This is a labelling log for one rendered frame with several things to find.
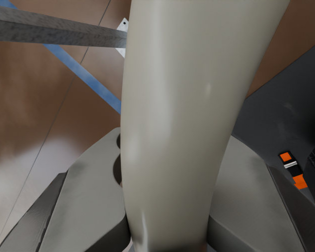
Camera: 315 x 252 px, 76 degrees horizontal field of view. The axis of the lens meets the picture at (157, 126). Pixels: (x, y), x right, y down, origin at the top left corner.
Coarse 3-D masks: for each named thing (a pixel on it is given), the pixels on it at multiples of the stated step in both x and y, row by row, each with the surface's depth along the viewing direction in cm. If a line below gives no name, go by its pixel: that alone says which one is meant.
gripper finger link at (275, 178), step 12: (276, 168) 9; (276, 180) 8; (288, 180) 8; (288, 192) 7; (300, 192) 7; (288, 204) 7; (300, 204) 7; (312, 204) 7; (300, 216) 7; (312, 216) 7; (300, 228) 6; (312, 228) 6; (300, 240) 6; (312, 240) 6
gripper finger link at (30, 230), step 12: (60, 180) 9; (48, 192) 8; (36, 204) 8; (48, 204) 8; (24, 216) 7; (36, 216) 7; (48, 216) 7; (12, 228) 7; (24, 228) 7; (36, 228) 7; (12, 240) 6; (24, 240) 6; (36, 240) 6
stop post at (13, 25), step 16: (0, 16) 63; (16, 16) 69; (32, 16) 75; (48, 16) 83; (0, 32) 65; (16, 32) 70; (32, 32) 74; (48, 32) 80; (64, 32) 86; (80, 32) 94; (96, 32) 105; (112, 32) 121
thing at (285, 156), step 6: (282, 156) 126; (288, 156) 125; (282, 162) 128; (288, 162) 127; (294, 162) 123; (288, 168) 126; (294, 168) 124; (294, 174) 124; (300, 174) 123; (294, 180) 125; (300, 180) 123
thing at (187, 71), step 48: (144, 0) 3; (192, 0) 3; (240, 0) 3; (288, 0) 3; (144, 48) 4; (192, 48) 3; (240, 48) 3; (144, 96) 4; (192, 96) 4; (240, 96) 4; (144, 144) 4; (192, 144) 4; (144, 192) 5; (192, 192) 5; (144, 240) 6; (192, 240) 6
